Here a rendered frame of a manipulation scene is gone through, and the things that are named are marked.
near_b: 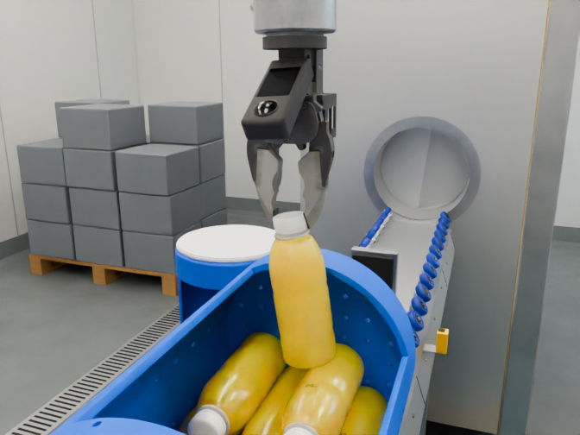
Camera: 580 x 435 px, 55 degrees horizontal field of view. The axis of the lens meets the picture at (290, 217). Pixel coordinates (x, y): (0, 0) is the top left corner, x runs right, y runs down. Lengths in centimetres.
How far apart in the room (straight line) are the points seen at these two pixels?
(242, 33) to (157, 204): 235
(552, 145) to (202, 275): 82
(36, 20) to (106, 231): 193
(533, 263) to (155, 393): 90
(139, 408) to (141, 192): 300
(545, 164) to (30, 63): 421
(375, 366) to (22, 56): 434
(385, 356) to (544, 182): 64
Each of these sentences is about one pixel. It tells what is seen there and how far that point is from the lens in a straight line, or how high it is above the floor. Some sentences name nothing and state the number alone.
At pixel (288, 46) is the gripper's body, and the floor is 149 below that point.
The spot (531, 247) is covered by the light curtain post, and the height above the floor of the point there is 109.
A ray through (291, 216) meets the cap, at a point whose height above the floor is 131.
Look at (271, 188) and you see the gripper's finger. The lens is 63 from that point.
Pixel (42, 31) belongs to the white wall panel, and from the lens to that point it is 504.
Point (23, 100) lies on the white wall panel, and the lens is 484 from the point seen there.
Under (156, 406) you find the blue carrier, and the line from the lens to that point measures 71.
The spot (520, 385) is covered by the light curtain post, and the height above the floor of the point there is 75.
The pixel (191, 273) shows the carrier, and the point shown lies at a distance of 134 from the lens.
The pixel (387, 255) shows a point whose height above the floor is 108.
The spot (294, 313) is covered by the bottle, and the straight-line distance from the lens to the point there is 64.
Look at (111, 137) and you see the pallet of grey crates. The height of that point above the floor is 101.
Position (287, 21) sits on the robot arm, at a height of 152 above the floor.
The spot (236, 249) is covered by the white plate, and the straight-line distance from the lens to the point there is 135.
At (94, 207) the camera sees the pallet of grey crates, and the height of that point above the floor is 54.
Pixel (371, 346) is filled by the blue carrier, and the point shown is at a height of 110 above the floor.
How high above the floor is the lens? 148
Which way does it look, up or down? 16 degrees down
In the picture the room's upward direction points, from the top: straight up
